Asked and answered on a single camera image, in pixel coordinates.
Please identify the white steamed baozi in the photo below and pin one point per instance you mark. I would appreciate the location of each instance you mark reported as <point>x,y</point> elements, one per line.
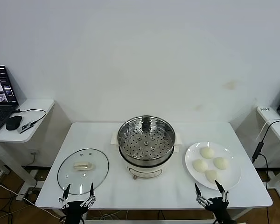
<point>221,162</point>
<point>207,152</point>
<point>212,176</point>
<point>200,165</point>

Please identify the white round plate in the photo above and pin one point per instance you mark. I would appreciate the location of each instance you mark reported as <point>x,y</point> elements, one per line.
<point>193,154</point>

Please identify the white side table with mouse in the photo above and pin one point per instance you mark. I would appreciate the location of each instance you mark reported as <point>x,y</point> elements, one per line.
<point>37,105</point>

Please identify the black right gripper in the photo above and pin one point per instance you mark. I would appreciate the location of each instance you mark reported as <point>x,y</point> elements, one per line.
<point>220,210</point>

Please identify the white side table with label box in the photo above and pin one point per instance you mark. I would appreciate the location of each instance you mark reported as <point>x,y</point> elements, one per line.
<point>270,116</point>

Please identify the cream electric cooker pot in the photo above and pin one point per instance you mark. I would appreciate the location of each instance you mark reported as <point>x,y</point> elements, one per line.
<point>144,170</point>

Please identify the white wall socket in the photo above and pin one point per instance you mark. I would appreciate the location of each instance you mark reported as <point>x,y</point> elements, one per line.
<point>35,152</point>

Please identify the black laptop with keyboard visible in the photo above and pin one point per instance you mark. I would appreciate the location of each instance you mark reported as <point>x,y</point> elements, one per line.
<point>0,112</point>

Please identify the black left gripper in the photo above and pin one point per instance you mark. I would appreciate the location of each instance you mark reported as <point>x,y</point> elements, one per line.
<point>74,210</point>

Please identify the perforated steel steamer basket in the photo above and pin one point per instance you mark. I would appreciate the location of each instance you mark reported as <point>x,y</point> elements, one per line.
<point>130,130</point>

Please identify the grey usb hub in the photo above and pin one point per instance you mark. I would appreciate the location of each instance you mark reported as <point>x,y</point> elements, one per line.
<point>25,128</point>

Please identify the black computer mouse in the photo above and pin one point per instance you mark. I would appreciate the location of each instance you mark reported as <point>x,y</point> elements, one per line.
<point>13,122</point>

